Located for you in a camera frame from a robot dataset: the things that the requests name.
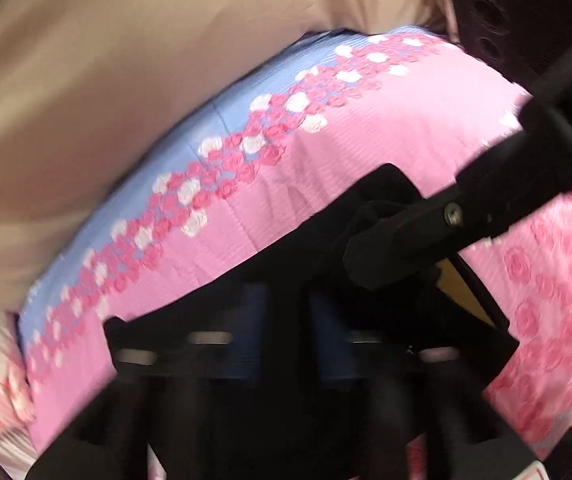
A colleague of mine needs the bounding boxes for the pink floral bedsheet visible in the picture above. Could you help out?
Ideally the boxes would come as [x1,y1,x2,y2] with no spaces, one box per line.
[16,25,572,480]

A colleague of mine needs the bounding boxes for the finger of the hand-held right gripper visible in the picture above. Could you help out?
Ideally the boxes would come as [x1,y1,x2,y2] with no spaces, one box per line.
[343,152,529,292]

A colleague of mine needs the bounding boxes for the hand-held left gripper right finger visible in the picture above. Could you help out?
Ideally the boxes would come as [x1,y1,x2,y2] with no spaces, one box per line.
[308,284,546,480]

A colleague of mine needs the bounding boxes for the beige cloth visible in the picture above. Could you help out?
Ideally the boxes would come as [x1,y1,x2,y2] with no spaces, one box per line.
[0,0,446,311]

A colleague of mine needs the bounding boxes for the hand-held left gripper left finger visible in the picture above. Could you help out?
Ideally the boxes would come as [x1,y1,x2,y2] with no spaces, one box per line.
[26,282,289,480]

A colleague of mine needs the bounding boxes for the black pants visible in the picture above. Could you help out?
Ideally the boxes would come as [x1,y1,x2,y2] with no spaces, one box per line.
[246,162,511,480]

